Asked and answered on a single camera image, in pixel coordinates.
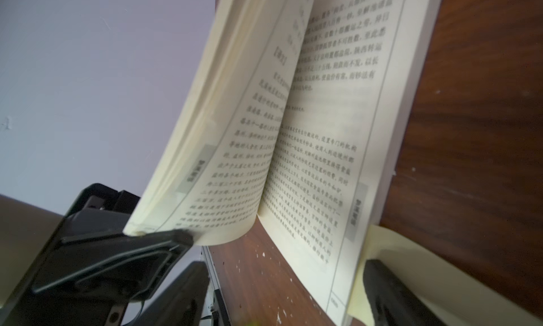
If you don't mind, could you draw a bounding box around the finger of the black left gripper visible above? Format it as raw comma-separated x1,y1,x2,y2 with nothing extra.
31,230,193,302

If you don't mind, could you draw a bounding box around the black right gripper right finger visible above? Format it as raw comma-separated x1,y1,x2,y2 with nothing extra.
363,260,445,326

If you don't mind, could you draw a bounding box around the dark blue book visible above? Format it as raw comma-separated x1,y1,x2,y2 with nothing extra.
123,0,441,325

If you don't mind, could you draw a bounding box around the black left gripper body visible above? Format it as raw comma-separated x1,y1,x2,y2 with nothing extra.
1,184,138,325

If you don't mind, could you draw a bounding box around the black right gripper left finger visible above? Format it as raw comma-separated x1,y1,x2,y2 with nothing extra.
134,262,210,326

